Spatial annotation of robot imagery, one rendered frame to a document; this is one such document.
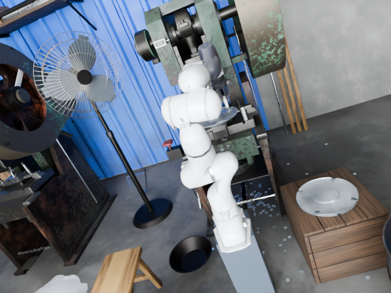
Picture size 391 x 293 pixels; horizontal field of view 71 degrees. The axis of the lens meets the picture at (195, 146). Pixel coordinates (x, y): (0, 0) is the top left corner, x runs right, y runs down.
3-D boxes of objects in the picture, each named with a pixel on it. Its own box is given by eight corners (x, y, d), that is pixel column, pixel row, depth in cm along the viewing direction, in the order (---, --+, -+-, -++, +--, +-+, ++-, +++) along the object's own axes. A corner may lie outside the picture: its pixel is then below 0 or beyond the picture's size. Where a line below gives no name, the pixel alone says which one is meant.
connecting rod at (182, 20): (208, 65, 164) (187, 4, 150) (189, 72, 166) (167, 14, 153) (209, 59, 182) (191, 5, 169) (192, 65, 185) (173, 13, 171)
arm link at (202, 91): (163, 72, 89) (213, 65, 85) (180, 65, 105) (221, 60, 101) (174, 128, 96) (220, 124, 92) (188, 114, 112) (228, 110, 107)
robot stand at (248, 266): (277, 298, 139) (253, 234, 122) (243, 307, 142) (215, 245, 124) (269, 269, 156) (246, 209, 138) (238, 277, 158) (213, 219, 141)
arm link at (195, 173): (215, 152, 99) (168, 169, 101) (227, 182, 119) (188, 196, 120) (207, 129, 106) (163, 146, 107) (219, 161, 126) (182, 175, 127)
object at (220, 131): (233, 143, 163) (226, 123, 158) (211, 150, 167) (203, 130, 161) (231, 127, 186) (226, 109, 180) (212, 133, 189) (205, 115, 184)
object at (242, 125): (256, 127, 173) (253, 118, 171) (190, 146, 184) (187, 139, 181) (251, 111, 200) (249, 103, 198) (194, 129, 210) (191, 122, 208)
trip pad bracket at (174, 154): (189, 172, 180) (178, 146, 172) (176, 175, 182) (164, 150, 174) (191, 167, 185) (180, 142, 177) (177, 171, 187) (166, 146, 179)
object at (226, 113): (246, 107, 171) (246, 106, 171) (216, 129, 157) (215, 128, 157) (215, 107, 194) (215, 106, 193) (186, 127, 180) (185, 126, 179)
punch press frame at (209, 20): (275, 196, 184) (209, -21, 131) (214, 211, 193) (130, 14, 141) (260, 145, 254) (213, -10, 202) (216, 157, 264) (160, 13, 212)
